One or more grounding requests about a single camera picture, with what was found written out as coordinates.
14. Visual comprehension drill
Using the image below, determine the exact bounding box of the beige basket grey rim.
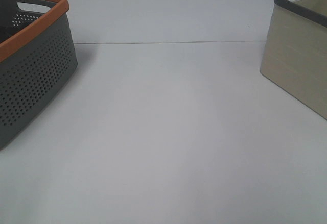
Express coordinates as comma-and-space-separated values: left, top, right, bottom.
260, 0, 326, 118

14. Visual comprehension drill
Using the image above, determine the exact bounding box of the grey perforated basket orange rim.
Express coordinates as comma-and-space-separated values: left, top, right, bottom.
1, 0, 78, 147

